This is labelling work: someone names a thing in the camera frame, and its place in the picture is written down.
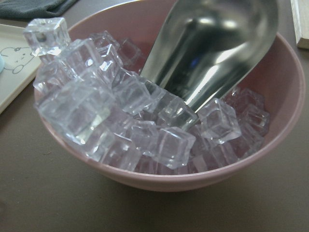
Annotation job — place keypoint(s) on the metal ice scoop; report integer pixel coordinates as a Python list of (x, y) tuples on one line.
[(206, 47)]

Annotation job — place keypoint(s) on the dark grey folded cloth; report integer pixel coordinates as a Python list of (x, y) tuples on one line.
[(29, 9)]

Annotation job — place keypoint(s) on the beige serving tray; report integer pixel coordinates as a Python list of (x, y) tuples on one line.
[(20, 65)]

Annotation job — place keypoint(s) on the wooden cutting board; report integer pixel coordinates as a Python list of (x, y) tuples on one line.
[(300, 13)]

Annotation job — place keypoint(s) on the clear ice cubes pile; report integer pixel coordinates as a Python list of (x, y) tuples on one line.
[(93, 99)]

